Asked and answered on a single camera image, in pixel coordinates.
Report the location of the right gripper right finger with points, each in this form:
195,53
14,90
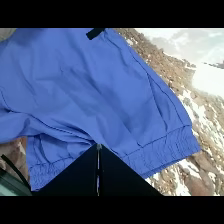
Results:
123,178

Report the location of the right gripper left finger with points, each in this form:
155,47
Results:
78,176

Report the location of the blue pants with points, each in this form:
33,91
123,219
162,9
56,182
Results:
90,93

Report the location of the silver frame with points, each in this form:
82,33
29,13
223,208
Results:
10,186

